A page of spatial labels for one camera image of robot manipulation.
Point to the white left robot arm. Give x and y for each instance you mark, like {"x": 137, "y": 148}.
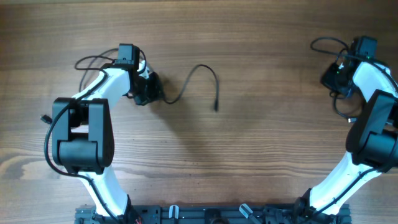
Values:
{"x": 80, "y": 139}

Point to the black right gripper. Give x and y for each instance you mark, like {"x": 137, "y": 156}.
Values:
{"x": 333, "y": 79}

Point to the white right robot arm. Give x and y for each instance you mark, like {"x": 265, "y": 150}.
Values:
{"x": 371, "y": 143}

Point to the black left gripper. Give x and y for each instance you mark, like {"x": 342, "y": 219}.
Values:
{"x": 156, "y": 93}

